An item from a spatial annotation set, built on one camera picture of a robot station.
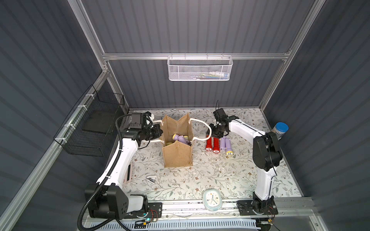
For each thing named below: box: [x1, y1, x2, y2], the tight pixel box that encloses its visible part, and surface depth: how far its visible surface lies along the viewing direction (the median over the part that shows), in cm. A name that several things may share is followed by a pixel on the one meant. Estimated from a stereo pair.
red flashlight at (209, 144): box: [205, 136, 213, 152], surface depth 98 cm
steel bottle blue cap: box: [271, 121, 290, 141], surface depth 86 cm
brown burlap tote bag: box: [159, 113, 194, 168], surface depth 87 cm
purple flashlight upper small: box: [224, 137, 234, 157], surface depth 96 cm
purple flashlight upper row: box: [219, 137, 226, 150], surface depth 98 cm
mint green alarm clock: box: [202, 188, 224, 212], surface depth 76 cm
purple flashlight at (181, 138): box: [172, 133, 192, 146], surface depth 93 cm
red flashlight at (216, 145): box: [212, 137, 220, 154], surface depth 98 cm
